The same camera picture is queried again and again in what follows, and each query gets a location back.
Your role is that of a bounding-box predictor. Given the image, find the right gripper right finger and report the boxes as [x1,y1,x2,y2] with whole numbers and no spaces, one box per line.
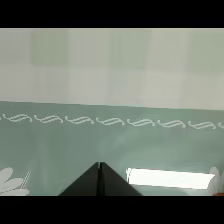
[99,161,144,197]

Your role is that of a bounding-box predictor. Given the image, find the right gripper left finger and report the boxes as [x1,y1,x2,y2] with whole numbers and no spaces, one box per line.
[58,161,101,197]

